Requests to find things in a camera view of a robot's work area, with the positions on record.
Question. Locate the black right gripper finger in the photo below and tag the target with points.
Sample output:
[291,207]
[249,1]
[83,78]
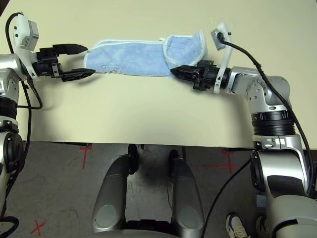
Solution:
[185,76]
[188,69]

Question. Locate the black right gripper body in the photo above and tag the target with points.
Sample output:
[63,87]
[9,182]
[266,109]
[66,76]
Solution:
[208,74]

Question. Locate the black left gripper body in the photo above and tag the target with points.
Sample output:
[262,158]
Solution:
[47,64]

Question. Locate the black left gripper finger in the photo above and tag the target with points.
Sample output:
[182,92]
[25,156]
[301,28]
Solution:
[76,75]
[69,48]

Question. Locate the light blue terry towel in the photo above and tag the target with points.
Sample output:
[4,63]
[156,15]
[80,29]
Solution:
[128,59]

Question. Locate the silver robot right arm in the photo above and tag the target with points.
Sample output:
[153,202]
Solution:
[272,86]

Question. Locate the black table foot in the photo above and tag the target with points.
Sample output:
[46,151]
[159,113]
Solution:
[237,149]
[74,144]

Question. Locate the small grey floor box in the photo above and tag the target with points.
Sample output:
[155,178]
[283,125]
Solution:
[260,200]

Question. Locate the grey robot waist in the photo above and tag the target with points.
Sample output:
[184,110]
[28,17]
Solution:
[141,235]

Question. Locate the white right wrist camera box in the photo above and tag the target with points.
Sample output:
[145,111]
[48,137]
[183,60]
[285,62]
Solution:
[227,57]

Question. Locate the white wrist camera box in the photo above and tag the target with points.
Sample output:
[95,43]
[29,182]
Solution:
[227,57]
[23,32]

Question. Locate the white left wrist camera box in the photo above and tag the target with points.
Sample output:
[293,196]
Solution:
[23,32]

